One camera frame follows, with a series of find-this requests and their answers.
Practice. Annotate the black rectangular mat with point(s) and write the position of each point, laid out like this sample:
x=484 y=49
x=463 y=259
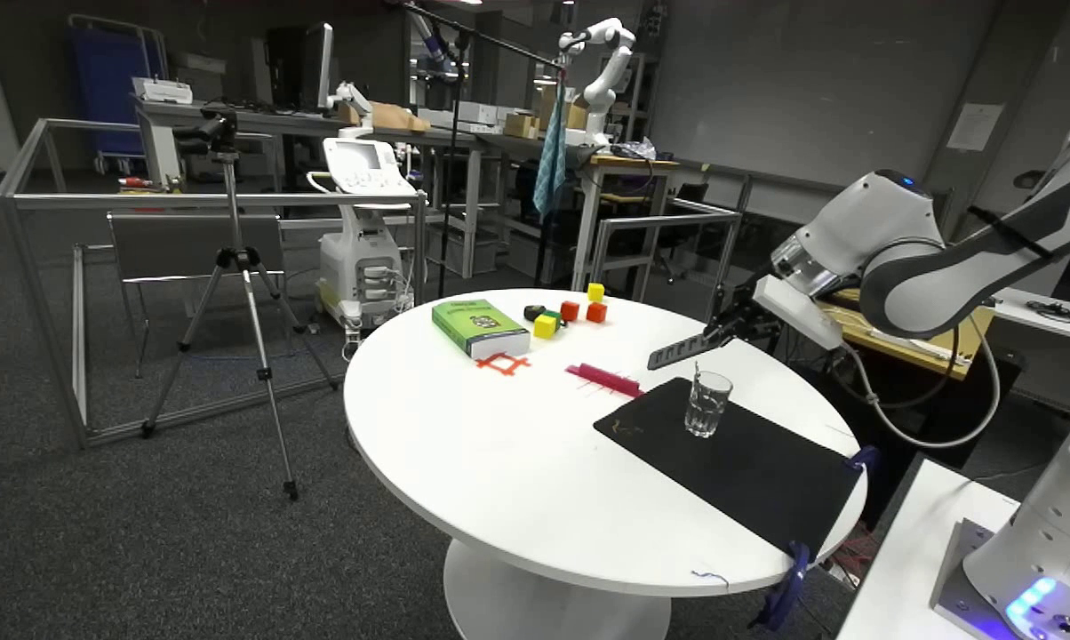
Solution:
x=757 y=474

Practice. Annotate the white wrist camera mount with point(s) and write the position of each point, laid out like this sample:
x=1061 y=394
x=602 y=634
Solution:
x=805 y=313

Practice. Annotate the white table pedestal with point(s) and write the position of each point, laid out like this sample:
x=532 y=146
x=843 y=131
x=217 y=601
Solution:
x=545 y=607

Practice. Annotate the small yellow cube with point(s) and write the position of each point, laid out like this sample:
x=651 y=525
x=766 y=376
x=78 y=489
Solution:
x=545 y=329

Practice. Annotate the small black round object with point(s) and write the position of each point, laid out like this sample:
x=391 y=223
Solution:
x=532 y=312

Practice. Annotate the hanging blue cloth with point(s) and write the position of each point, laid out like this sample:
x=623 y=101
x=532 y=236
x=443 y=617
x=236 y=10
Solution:
x=550 y=164

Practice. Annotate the wooden side desk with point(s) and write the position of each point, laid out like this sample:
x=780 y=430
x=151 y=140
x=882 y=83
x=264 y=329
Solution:
x=963 y=338

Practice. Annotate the orange cube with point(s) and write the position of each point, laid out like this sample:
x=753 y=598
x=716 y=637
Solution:
x=570 y=312
x=597 y=313

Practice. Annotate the green book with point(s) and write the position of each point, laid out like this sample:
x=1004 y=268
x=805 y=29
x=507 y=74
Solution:
x=473 y=320

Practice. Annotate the small orange plastic frame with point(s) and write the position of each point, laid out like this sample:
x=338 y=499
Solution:
x=504 y=364

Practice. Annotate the clear glass cup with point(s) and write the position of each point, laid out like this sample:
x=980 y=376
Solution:
x=707 y=409

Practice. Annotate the blue table clamp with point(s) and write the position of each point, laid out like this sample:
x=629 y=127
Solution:
x=787 y=588
x=864 y=459

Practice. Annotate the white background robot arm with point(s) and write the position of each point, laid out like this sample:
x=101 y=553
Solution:
x=609 y=57

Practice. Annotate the grey metal frame enclosure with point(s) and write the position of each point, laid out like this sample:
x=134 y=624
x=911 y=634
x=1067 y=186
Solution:
x=38 y=197

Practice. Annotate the black camera tripod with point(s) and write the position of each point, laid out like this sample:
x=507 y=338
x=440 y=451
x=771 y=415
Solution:
x=241 y=259

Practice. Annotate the white machine on cart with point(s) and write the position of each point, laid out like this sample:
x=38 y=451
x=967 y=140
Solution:
x=364 y=253

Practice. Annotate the small green cube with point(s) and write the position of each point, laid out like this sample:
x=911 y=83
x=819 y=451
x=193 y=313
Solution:
x=552 y=313

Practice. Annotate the blue board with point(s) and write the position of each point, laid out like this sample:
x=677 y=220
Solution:
x=109 y=74

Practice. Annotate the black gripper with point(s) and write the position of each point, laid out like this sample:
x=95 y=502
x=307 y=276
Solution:
x=761 y=312

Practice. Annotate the white robot base platform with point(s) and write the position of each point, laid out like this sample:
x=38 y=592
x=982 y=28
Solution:
x=901 y=557

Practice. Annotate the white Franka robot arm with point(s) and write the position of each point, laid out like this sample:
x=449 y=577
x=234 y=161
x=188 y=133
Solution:
x=911 y=260

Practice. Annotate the grey tag with green letters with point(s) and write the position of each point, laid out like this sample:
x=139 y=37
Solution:
x=680 y=350

